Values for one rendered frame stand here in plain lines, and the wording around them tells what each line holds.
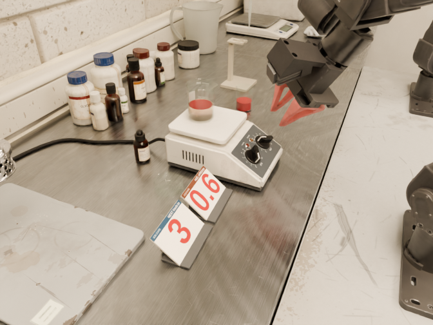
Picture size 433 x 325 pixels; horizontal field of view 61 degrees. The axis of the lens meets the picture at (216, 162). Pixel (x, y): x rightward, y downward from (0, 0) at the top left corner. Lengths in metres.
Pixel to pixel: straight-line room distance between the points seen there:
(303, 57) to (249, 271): 0.31
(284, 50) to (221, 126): 0.21
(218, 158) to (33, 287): 0.35
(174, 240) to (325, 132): 0.47
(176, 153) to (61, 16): 0.49
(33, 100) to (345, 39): 0.66
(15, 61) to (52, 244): 0.47
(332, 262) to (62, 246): 0.40
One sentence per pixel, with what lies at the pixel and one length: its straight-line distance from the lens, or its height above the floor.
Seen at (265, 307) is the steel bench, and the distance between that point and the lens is 0.52.
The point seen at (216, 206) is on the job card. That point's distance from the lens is 0.64.
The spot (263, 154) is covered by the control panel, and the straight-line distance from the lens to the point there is 0.70.
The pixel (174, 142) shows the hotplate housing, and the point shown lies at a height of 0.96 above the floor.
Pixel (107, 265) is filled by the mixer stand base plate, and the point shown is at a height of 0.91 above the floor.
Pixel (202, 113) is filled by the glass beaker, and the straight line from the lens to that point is 0.69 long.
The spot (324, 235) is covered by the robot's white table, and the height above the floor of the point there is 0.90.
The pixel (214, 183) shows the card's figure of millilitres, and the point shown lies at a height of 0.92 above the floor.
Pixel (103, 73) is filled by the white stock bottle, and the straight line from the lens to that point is 0.93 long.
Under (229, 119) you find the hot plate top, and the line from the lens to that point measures 0.72.
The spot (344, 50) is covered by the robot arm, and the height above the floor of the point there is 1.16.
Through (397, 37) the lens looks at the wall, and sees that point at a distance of 2.13.
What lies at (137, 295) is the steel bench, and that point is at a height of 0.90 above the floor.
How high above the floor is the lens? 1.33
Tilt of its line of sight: 35 degrees down
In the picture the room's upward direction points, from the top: 1 degrees clockwise
